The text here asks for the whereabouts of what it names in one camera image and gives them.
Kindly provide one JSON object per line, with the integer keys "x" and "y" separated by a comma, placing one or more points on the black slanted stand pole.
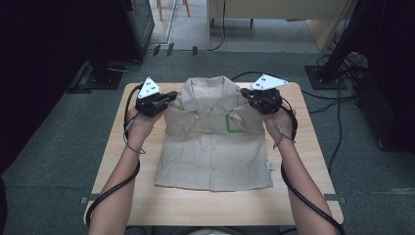
{"x": 345, "y": 36}

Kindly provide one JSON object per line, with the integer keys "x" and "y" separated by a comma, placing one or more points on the person's right hand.
{"x": 280, "y": 125}

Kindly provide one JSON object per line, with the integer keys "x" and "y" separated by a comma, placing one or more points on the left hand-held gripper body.
{"x": 150, "y": 101}

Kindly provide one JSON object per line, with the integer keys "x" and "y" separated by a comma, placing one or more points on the light wooden desk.
{"x": 280, "y": 13}

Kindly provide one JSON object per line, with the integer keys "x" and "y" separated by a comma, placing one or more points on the person's left hand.
{"x": 140, "y": 127}

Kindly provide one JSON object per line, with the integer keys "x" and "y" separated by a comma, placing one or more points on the black box on floor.
{"x": 378, "y": 111}

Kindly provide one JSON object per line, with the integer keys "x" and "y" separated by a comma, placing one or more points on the dark glass-fronted cabinet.
{"x": 138, "y": 26}

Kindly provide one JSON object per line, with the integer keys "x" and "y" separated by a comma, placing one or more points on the dark floor tape strip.
{"x": 170, "y": 49}
{"x": 156, "y": 50}
{"x": 195, "y": 51}

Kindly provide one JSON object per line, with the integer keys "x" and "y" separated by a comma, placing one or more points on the black square stand base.
{"x": 323, "y": 78}

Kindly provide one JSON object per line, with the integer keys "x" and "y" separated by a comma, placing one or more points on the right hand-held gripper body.
{"x": 266, "y": 98}

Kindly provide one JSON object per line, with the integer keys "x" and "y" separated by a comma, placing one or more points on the beige short-sleeved shirt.
{"x": 212, "y": 153}

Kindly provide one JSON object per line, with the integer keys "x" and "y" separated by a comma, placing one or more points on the wooden chair legs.
{"x": 173, "y": 8}

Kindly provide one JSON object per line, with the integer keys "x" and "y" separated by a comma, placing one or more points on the grey table edge bracket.
{"x": 94, "y": 197}
{"x": 336, "y": 197}

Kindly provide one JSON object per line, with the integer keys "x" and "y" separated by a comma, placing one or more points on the black flat stand base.
{"x": 98, "y": 78}

